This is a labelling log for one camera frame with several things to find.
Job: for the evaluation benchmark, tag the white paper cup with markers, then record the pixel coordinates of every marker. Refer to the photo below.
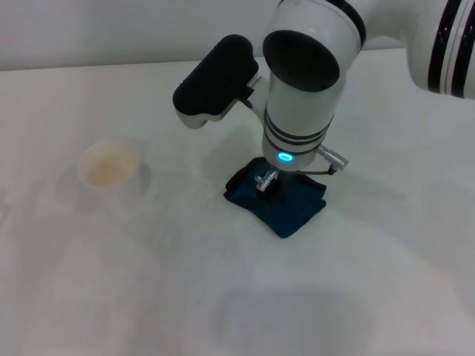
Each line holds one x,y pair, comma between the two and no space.
107,167

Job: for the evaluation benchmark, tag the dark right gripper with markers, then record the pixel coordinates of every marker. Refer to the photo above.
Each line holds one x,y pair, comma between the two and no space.
280,185

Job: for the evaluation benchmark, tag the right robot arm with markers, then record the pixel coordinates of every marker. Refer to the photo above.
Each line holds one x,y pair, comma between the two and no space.
308,92

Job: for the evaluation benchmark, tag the blue rag with black trim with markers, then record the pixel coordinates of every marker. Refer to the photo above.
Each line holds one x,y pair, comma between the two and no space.
293,215

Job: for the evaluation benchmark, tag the silver metal connector fitting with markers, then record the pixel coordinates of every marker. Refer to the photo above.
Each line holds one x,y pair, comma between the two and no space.
265,180

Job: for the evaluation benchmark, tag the right wrist camera housing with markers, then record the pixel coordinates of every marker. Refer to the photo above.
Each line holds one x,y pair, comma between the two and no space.
215,81

